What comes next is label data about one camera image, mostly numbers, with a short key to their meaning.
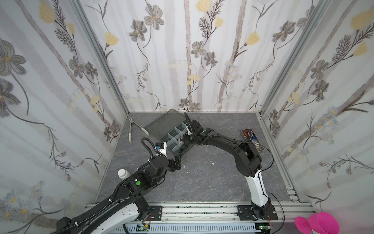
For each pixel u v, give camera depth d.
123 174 0.75
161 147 0.64
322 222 0.58
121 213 0.57
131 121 1.14
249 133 1.05
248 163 0.54
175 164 0.66
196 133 0.75
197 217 0.73
